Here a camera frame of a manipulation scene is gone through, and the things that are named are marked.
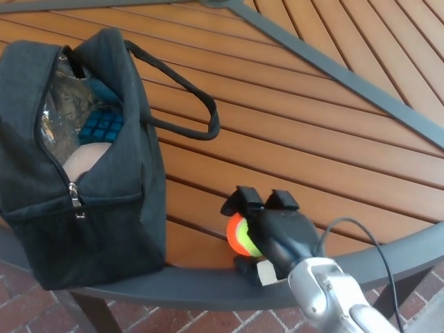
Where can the dark grey insulated lunch bag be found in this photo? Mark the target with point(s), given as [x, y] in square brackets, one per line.
[121, 208]

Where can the blue rubik cube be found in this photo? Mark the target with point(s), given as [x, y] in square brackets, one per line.
[102, 126]

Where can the orange and yellow tennis ball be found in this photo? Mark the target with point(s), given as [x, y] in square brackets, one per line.
[237, 236]

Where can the white round soft toy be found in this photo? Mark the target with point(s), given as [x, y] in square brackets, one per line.
[85, 157]

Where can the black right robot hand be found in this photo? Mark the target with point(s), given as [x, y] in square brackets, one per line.
[288, 232]

